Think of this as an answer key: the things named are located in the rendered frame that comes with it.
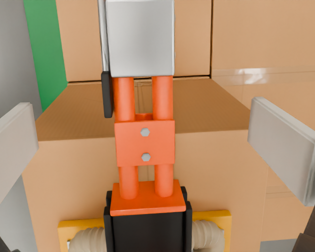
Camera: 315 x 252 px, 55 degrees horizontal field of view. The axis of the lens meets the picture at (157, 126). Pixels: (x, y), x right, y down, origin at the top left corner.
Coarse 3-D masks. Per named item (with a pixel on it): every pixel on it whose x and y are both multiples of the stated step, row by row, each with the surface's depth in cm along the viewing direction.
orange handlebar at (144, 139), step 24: (120, 96) 30; (168, 96) 31; (120, 120) 31; (144, 120) 31; (168, 120) 31; (120, 144) 31; (144, 144) 31; (168, 144) 32; (120, 168) 33; (168, 168) 33; (120, 192) 34; (168, 192) 34
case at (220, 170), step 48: (96, 96) 70; (144, 96) 68; (192, 96) 67; (48, 144) 46; (96, 144) 47; (192, 144) 48; (240, 144) 48; (48, 192) 49; (96, 192) 49; (192, 192) 51; (240, 192) 52; (48, 240) 52; (240, 240) 55
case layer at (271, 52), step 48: (96, 0) 76; (192, 0) 78; (240, 0) 79; (288, 0) 80; (96, 48) 80; (192, 48) 82; (240, 48) 83; (288, 48) 84; (240, 96) 88; (288, 96) 89; (288, 192) 101
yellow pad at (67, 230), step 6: (60, 222) 50; (66, 222) 50; (72, 222) 50; (78, 222) 50; (84, 222) 50; (90, 222) 50; (96, 222) 50; (102, 222) 50; (60, 228) 49; (66, 228) 49; (72, 228) 49; (78, 228) 49; (84, 228) 49; (60, 234) 49; (66, 234) 49; (72, 234) 49; (60, 240) 50; (66, 240) 50; (60, 246) 50; (66, 246) 50
